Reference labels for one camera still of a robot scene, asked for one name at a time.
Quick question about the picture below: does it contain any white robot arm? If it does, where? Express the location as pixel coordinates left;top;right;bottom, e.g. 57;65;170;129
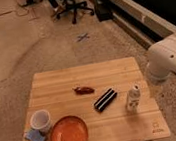
146;33;176;83

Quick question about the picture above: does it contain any white plastic bottle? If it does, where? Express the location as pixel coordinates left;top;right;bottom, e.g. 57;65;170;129
126;84;141;113

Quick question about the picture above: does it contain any red chili pepper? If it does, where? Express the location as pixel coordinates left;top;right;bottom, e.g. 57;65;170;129
73;86;95;95

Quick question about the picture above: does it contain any black white striped box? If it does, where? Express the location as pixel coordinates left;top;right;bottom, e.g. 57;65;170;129
93;89;118;113

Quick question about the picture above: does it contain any wooden table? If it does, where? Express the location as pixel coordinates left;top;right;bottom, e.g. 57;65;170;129
27;57;170;141

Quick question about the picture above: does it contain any black box on floor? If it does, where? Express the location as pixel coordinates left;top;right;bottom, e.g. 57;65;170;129
94;4;113;21

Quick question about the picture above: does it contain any orange plastic bowl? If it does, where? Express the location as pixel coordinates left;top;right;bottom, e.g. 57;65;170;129
50;115;88;141

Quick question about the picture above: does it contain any white plastic cup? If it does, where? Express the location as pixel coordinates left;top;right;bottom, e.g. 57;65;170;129
30;110;51;133

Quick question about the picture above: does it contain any blue sponge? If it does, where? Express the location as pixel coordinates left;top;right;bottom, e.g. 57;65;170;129
24;129;46;141

